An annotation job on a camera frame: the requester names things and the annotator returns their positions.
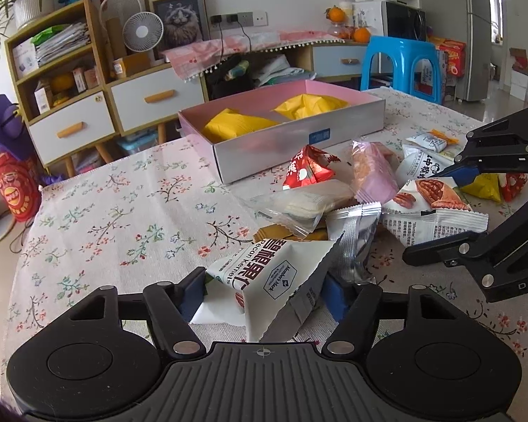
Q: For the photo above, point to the white pecan snack packet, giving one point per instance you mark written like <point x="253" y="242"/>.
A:
<point x="268" y="281"/>
<point x="422" y="224"/>

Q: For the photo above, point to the brown cardboard box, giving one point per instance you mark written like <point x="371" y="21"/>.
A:
<point x="134" y="65"/>

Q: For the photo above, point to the white cake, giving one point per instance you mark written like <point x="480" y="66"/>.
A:
<point x="308" y="202"/>

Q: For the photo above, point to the glass jar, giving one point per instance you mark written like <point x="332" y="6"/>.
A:
<point x="339" y="30"/>

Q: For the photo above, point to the large white round fan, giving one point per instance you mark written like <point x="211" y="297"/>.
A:
<point x="114" y="6"/>

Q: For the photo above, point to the white microwave oven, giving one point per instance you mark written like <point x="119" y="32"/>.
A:
<point x="405" y="20"/>

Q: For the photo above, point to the white packet with black characters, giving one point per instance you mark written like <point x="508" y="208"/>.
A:
<point x="418" y="165"/>

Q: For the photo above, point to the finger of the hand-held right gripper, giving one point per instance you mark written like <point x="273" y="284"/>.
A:
<point x="466" y="176"/>
<point x="427" y="256"/>

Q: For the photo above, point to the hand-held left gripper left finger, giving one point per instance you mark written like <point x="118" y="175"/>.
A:
<point x="194" y="292"/>

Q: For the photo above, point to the small white orange-ended packet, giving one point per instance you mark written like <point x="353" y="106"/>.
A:
<point x="429" y="141"/>

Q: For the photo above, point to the pink pastry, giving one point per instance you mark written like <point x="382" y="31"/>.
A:
<point x="372" y="171"/>

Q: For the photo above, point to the golden brown snack packet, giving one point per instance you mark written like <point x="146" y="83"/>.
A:
<point x="275" y="231"/>

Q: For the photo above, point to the small white box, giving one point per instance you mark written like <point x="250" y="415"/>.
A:
<point x="44" y="99"/>

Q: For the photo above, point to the wooden shelf cabinet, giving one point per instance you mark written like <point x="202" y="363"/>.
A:
<point x="70" y="127"/>

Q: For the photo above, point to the folded white cloth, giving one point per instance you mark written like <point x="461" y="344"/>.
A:
<point x="277" y="72"/>

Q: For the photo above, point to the shiny red snack packet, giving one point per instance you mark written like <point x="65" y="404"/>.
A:
<point x="512" y="184"/>

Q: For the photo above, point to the small white desk fan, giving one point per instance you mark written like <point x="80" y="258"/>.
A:
<point x="143" y="30"/>

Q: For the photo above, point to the red triangular snack packet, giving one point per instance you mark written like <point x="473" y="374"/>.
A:
<point x="306" y="169"/>

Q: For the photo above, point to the silver-edged snack packet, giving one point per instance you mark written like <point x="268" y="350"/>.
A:
<point x="354" y="237"/>

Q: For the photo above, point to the wall power socket row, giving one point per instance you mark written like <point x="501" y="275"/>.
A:
<point x="253" y="18"/>

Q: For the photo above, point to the orange toy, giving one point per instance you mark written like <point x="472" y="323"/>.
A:
<point x="61" y="83"/>

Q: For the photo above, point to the white flat box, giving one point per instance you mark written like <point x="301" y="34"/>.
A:
<point x="25" y="57"/>

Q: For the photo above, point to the stack of white boxes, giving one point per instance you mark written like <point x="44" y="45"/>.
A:
<point x="521" y="79"/>

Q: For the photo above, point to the low wooden drawer cabinet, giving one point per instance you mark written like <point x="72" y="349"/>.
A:
<point x="132" y="105"/>

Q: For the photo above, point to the silver refrigerator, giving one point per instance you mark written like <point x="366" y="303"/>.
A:
<point x="477" y="30"/>

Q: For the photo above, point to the framed cat picture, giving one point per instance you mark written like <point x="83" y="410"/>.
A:
<point x="178" y="22"/>

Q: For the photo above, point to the red round gift drum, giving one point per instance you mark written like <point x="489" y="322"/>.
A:
<point x="13" y="189"/>

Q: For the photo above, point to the purple plush toy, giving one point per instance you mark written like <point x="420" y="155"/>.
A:
<point x="4" y="127"/>

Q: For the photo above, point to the red printed carton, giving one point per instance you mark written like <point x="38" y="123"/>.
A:
<point x="453" y="57"/>

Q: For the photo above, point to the blue plastic stool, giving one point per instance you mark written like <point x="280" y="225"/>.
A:
<point x="396" y="46"/>

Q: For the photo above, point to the yellow triangular snack packet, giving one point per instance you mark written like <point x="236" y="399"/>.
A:
<point x="486" y="187"/>

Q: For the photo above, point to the orange fruit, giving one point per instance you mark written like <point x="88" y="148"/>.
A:
<point x="335" y="14"/>
<point x="362" y="35"/>

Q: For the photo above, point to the clear storage box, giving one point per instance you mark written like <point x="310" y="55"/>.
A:
<point x="136" y="145"/>

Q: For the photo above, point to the pink printed cloth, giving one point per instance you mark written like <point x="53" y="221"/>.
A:
<point x="268" y="39"/>

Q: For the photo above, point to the stack of papers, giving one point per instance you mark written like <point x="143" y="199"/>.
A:
<point x="64" y="46"/>

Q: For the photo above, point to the pink cardboard box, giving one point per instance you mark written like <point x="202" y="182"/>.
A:
<point x="268" y="154"/>

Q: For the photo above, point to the small printed box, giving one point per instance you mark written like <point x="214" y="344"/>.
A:
<point x="86" y="78"/>

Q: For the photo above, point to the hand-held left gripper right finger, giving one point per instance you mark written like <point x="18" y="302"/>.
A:
<point x="336" y="299"/>

